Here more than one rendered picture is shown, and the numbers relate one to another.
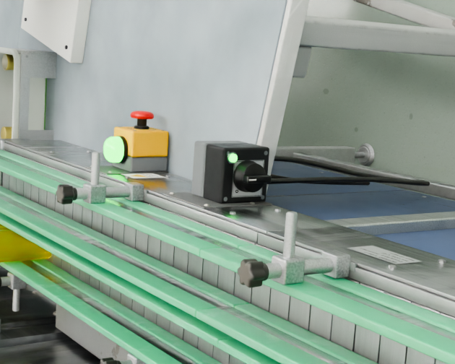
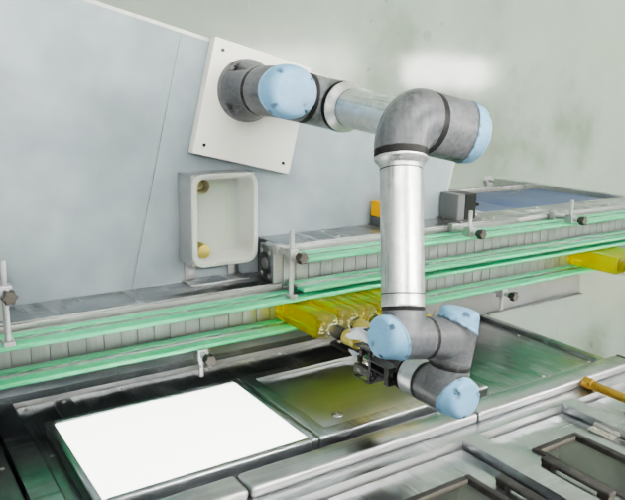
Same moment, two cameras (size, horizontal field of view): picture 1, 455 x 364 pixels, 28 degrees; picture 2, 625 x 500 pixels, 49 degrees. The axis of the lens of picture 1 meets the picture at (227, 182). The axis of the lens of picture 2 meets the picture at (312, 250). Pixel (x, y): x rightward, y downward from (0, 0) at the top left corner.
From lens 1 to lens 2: 276 cm
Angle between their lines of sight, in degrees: 88
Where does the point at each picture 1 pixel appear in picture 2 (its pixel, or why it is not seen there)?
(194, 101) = not seen: hidden behind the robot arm
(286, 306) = (531, 239)
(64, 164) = (376, 235)
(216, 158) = (472, 198)
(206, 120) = not seen: hidden behind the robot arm
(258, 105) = (447, 173)
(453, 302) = (580, 210)
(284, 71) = not seen: hidden behind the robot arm
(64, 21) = (278, 143)
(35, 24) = (224, 148)
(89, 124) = (297, 215)
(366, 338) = (558, 234)
